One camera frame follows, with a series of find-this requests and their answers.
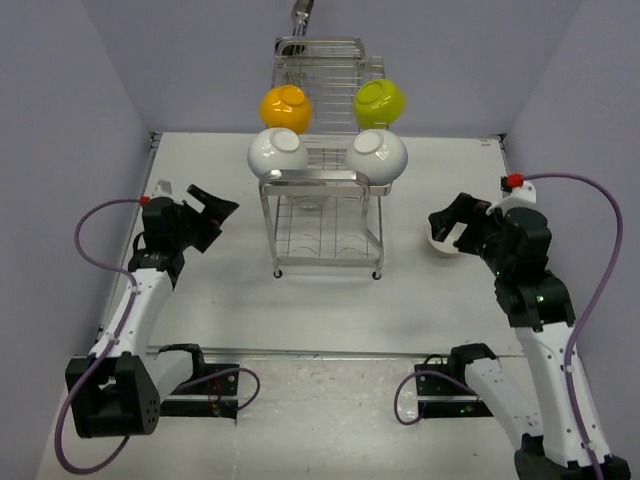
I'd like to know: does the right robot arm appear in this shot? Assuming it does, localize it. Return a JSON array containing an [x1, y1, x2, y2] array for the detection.
[[428, 193, 631, 479]]

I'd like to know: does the small white bowl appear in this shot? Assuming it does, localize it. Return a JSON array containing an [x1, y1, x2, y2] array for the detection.
[[427, 223, 466, 257]]

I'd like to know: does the orange bowl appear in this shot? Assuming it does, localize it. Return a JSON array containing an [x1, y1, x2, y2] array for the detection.
[[259, 84, 312, 135]]

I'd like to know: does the large white bowl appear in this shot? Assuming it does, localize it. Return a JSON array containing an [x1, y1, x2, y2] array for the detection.
[[345, 129, 409, 186], [247, 128, 308, 177]]

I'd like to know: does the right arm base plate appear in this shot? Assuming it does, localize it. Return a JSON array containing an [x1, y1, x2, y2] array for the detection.
[[415, 375, 492, 419]]

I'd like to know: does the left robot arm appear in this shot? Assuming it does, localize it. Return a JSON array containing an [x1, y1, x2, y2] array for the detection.
[[65, 185, 239, 438]]

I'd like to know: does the stainless steel dish rack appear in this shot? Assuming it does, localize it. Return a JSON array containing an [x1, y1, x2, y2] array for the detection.
[[258, 36, 391, 280]]

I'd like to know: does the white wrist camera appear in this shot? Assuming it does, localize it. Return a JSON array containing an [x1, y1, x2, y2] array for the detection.
[[149, 180, 175, 202], [486, 173, 537, 215]]

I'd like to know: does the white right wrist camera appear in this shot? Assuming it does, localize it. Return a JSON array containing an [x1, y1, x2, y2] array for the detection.
[[486, 173, 537, 215]]

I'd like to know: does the large white bowl right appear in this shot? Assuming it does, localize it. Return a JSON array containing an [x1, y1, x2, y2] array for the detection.
[[345, 129, 409, 186]]

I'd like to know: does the green bowl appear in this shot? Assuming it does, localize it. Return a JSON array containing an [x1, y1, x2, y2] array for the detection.
[[353, 78, 406, 129]]

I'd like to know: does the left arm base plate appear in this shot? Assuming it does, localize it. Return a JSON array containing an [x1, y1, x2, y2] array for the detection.
[[159, 372, 239, 420]]

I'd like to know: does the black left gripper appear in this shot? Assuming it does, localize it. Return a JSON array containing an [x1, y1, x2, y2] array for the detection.
[[170, 185, 237, 252]]

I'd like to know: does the large white bowl left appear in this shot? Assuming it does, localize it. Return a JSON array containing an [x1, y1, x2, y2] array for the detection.
[[247, 128, 308, 177]]

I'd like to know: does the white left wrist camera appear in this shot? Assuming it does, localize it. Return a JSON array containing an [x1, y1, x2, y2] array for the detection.
[[149, 180, 175, 202]]

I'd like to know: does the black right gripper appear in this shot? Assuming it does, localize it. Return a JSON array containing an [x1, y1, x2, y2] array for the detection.
[[429, 191, 511, 274]]

